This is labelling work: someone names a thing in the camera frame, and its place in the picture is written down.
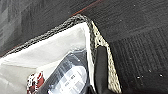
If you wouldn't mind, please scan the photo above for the black packet with white print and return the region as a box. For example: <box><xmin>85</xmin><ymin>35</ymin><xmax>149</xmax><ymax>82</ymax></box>
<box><xmin>42</xmin><ymin>49</ymin><xmax>92</xmax><ymax>94</ymax></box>

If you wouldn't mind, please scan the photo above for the red white packet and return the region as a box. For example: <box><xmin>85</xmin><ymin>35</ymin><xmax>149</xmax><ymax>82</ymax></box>
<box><xmin>25</xmin><ymin>71</ymin><xmax>45</xmax><ymax>94</ymax></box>

